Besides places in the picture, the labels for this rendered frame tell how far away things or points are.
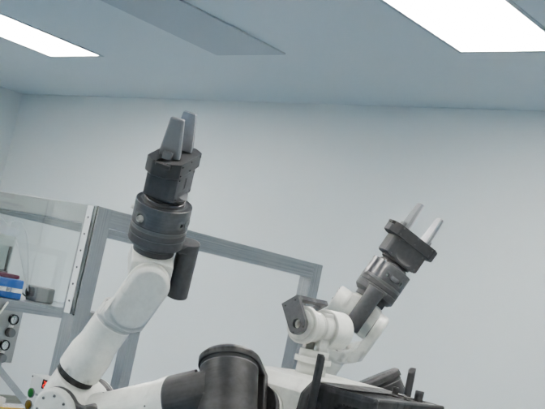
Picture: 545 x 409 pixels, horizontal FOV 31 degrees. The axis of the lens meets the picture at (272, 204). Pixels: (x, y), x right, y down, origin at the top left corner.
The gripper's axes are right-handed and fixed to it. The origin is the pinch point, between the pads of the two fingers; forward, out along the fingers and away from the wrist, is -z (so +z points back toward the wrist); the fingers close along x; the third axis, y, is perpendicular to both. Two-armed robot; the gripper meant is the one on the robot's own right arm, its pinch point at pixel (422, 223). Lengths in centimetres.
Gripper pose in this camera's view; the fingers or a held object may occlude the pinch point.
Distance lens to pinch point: 200.4
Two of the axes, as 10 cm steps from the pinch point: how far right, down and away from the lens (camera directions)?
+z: -5.8, 8.1, -0.9
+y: -2.8, -1.0, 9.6
